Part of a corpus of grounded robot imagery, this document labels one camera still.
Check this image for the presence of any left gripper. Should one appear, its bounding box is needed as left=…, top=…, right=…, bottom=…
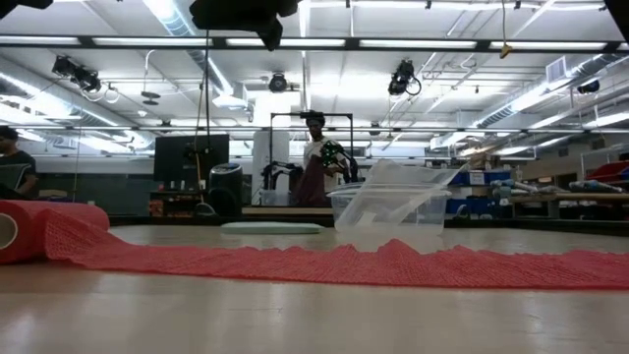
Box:
left=189, top=0, right=301, bottom=52

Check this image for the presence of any standing person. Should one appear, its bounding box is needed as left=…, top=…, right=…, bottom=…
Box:
left=293, top=110, right=351, bottom=207

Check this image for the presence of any grey wrapped bundle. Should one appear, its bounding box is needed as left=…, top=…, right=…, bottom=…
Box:
left=489, top=179, right=566, bottom=197
left=568, top=179, right=626, bottom=195

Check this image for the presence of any clear plastic zipper bag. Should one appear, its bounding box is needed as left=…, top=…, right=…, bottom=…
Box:
left=338, top=157, right=469, bottom=232

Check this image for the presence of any red elastic bandage roll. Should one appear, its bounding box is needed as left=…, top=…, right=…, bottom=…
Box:
left=0, top=199, right=629, bottom=291

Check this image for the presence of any white air vent grille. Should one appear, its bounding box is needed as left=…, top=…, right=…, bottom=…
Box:
left=545, top=56, right=569, bottom=85

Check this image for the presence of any dark shelf with items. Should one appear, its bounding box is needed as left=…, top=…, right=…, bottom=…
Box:
left=148, top=189, right=207, bottom=218

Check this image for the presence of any long light bar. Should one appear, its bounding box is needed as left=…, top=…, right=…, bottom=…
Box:
left=0, top=32, right=629, bottom=54

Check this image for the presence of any clear plastic food container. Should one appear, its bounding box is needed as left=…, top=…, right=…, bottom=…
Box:
left=326, top=182, right=453, bottom=235

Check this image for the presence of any yellow handled broom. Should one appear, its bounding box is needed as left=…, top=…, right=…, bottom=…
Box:
left=193, top=147, right=218, bottom=218

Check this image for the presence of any red storage bin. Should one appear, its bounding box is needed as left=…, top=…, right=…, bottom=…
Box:
left=584, top=160, right=629, bottom=184

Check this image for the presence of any yellow hanging tag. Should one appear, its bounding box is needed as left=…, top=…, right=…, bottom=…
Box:
left=499, top=0, right=514, bottom=60

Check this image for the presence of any seated person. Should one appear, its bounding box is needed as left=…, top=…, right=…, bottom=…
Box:
left=0, top=125, right=39, bottom=201

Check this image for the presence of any mint green container lid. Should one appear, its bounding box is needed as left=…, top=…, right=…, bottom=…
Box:
left=219, top=220, right=325, bottom=236

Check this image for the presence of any black hanging camera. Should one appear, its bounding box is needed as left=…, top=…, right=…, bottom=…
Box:
left=267, top=72, right=290, bottom=94
left=387, top=58, right=423, bottom=97
left=51, top=54, right=103, bottom=94

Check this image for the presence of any blue storage bin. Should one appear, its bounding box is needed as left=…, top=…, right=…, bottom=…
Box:
left=445, top=196, right=512, bottom=216
left=449, top=169, right=513, bottom=187

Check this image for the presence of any wooden workbench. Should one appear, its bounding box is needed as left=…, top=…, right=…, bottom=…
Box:
left=510, top=192, right=629, bottom=220

